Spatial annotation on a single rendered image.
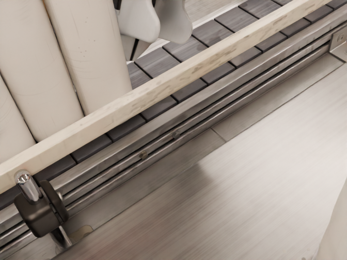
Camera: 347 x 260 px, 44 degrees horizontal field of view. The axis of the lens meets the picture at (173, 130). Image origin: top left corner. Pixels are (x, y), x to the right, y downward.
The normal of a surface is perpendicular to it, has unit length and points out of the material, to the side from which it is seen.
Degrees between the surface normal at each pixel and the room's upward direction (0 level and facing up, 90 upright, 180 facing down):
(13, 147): 90
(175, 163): 0
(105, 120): 90
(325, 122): 0
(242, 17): 0
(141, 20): 63
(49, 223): 90
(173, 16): 57
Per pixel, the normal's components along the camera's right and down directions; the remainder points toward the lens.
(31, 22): 0.77, 0.44
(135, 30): -0.75, 0.15
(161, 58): -0.09, -0.65
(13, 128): 0.91, 0.26
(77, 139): 0.59, 0.58
